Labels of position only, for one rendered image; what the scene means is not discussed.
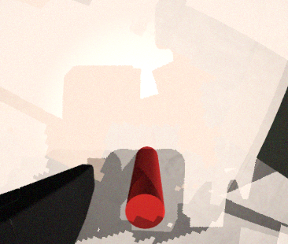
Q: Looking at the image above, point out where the red peg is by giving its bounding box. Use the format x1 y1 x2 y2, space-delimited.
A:
125 147 165 229

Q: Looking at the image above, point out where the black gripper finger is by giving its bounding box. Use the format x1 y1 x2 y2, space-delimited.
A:
0 164 95 244

